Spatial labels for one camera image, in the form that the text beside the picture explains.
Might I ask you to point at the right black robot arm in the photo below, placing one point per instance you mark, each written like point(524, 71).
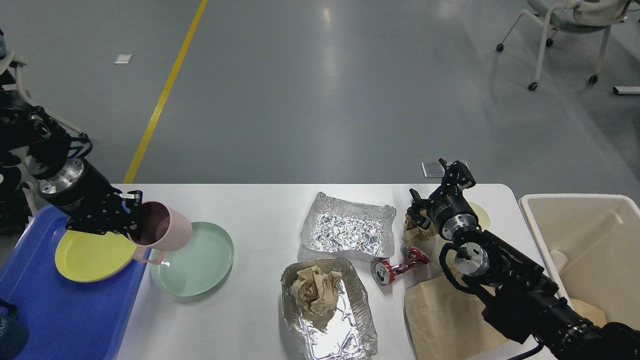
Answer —
point(519, 299)

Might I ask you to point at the white bar on floor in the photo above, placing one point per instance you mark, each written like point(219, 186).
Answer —
point(626, 90)

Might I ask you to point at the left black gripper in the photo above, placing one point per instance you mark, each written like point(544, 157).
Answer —
point(93, 205)

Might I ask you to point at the beige plastic bin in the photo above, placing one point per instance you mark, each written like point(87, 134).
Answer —
point(600, 235)

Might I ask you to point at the empty foil tray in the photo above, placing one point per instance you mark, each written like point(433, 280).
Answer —
point(337, 226)

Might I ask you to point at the metal floor plate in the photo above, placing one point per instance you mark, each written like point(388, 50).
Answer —
point(433, 170)

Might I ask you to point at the pink mug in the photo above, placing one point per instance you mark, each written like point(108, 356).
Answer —
point(160, 230)

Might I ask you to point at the yellow plate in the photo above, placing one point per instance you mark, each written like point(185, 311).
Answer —
point(85, 258)

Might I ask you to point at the brown paper bag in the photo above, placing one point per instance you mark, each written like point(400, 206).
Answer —
point(447, 324)

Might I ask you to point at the blue plastic tray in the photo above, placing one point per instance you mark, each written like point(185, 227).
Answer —
point(66, 320)

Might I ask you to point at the foil tray with paper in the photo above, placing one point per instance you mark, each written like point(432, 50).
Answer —
point(346, 332)

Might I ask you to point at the grey office chair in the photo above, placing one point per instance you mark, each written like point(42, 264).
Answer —
point(573, 17)

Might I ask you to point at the crumpled brown paper in tray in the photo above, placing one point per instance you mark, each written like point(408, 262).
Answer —
point(317, 293)

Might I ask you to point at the mint green plate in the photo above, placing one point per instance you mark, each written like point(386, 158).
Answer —
point(199, 266)

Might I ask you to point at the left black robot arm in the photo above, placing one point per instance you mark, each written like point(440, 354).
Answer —
point(47, 144)

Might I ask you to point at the crumpled brown paper ball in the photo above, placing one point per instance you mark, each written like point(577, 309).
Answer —
point(412, 234)

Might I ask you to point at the left white chair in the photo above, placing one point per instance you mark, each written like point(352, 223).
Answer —
point(18, 62)

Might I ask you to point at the white cup in bin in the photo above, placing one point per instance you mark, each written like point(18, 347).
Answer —
point(559, 259)

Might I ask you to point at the white floor tile marker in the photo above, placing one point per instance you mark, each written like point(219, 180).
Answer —
point(123, 59)

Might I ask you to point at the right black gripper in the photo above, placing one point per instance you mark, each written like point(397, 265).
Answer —
point(448, 210)

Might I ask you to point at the crushed red soda can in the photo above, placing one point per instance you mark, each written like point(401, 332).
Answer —
point(385, 274)

